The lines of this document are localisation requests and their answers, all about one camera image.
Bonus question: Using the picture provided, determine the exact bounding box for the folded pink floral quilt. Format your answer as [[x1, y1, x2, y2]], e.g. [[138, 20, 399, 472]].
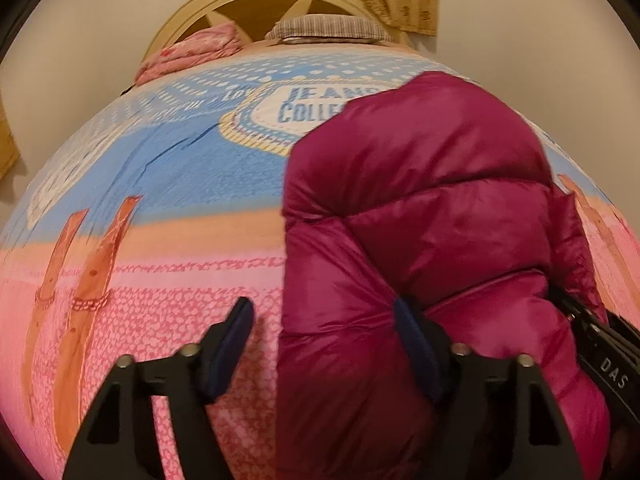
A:
[[135, 22, 245, 86]]

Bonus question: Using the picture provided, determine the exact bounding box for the pink and blue printed blanket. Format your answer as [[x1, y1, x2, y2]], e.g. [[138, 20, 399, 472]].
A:
[[0, 40, 640, 480]]

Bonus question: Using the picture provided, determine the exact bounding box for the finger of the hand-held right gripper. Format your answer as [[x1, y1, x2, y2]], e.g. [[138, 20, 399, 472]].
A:
[[549, 284, 640, 345]]

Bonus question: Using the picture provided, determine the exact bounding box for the striped pillow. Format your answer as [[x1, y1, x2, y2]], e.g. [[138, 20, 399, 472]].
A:
[[265, 14, 397, 46]]

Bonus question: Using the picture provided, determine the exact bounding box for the cream wooden headboard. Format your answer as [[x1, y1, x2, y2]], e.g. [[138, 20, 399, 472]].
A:
[[150, 0, 408, 62]]

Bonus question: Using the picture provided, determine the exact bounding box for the magenta puffer jacket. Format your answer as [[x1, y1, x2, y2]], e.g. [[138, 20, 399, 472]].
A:
[[276, 71, 613, 480]]

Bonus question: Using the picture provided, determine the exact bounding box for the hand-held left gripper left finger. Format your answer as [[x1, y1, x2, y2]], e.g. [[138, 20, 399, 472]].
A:
[[62, 297, 256, 480]]

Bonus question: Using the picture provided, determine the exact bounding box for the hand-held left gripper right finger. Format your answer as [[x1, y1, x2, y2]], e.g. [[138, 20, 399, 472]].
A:
[[393, 297, 584, 480]]

